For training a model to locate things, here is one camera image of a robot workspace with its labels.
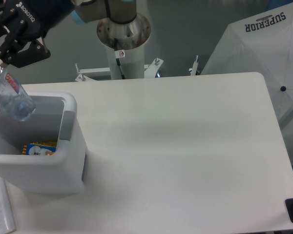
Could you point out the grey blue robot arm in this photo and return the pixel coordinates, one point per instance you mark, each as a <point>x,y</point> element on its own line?
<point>119,11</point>

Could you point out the white plastic trash can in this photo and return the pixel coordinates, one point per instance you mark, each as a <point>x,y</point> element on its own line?
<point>55,118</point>

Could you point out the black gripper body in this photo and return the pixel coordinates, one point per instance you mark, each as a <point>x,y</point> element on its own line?
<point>38,16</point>

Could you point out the colourful snack wrapper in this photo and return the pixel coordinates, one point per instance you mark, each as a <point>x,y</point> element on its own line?
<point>40,148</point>

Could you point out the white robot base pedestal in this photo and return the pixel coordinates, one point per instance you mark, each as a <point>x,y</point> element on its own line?
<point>125,46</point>

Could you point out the crushed clear plastic bottle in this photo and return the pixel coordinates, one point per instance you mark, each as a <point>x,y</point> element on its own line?
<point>13,98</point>

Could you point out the white superior umbrella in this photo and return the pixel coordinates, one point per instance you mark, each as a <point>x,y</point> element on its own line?
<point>262,43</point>

